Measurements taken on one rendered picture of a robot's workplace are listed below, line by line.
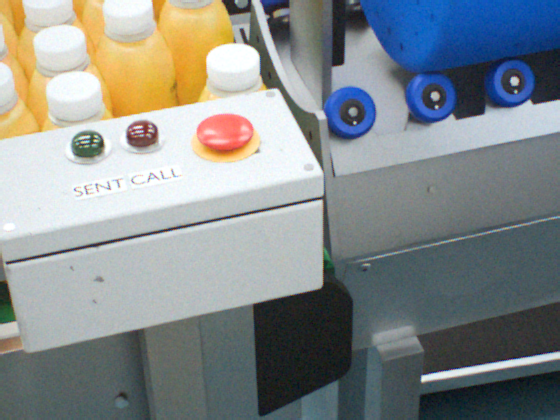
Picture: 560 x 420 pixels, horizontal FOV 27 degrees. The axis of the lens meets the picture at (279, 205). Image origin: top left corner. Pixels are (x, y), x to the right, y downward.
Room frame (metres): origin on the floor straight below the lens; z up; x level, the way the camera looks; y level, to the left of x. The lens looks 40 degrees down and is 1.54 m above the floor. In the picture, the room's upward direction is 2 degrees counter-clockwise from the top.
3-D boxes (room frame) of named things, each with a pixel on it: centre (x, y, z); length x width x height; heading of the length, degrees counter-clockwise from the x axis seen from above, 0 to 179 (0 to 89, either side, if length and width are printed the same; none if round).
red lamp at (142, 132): (0.60, 0.09, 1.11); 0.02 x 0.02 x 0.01
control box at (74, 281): (0.58, 0.08, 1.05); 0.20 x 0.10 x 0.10; 106
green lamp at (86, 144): (0.59, 0.12, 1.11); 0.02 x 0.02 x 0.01
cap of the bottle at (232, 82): (0.73, 0.03, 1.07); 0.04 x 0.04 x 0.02
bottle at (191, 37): (0.86, 0.07, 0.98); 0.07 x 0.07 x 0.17
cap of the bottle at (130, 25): (0.81, 0.12, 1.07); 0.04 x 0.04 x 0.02
